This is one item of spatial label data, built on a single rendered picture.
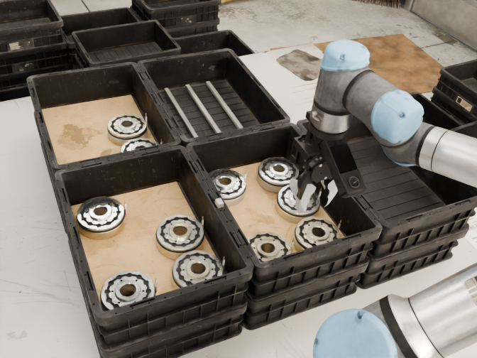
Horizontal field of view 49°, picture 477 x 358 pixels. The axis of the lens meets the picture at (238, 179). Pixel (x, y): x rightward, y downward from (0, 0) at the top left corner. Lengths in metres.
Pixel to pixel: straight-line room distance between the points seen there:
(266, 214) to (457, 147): 0.50
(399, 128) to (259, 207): 0.51
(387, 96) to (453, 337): 0.36
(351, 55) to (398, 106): 0.12
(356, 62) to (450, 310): 0.40
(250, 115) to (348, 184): 0.64
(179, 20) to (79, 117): 1.35
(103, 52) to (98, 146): 1.16
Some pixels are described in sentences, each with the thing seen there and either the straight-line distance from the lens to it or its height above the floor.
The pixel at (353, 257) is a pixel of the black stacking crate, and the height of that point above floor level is 0.85.
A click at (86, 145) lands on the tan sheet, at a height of 0.83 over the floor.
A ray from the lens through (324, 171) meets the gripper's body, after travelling 1.00.
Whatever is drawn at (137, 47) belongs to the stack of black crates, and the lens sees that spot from 2.55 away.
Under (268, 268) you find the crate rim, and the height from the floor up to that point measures 0.92.
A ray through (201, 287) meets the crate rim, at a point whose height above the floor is 0.93.
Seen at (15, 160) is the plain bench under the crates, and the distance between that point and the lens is 1.60.
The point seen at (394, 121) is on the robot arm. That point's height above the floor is 1.27.
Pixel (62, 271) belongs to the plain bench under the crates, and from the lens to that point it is 1.29.
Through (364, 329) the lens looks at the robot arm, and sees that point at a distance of 0.70.
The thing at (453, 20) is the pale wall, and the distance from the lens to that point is 4.40.
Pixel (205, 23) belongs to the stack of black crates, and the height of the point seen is 0.48.
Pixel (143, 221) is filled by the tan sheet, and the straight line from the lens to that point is 1.19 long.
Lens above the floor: 1.70
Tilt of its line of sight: 42 degrees down
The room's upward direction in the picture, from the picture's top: 7 degrees clockwise
